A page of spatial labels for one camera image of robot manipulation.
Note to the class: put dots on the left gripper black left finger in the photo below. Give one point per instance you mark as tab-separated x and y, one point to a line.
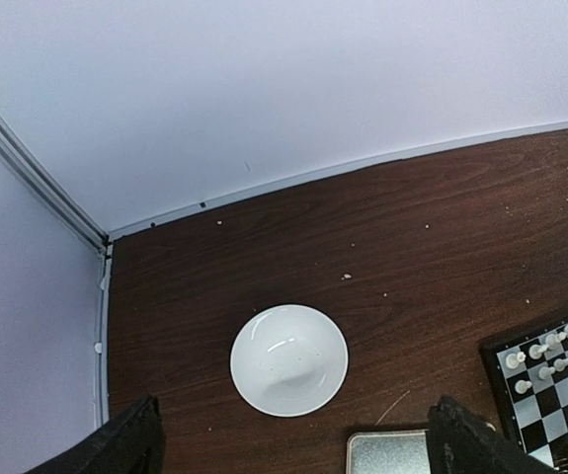
131	442

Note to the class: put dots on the left aluminium frame post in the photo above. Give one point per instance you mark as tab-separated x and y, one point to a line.
22	162

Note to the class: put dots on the white pawn two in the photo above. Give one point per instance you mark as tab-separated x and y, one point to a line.
546	372

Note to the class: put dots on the white rook far left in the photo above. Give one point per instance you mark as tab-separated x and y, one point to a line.
515	360

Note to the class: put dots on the white pawn one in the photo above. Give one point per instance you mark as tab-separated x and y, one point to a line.
521	387

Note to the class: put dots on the white pawn three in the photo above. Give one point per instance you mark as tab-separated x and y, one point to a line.
559	365

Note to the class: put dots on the white bowl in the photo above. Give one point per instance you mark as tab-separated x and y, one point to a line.
289	361

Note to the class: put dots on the white knight left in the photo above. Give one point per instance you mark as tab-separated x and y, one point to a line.
537	351

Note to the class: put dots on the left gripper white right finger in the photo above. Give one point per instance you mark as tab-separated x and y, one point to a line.
460	442

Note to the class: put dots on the wooden tray with mirror base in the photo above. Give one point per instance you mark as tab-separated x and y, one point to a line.
399	452

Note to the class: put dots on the black and grey chessboard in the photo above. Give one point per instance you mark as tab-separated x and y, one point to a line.
536	422

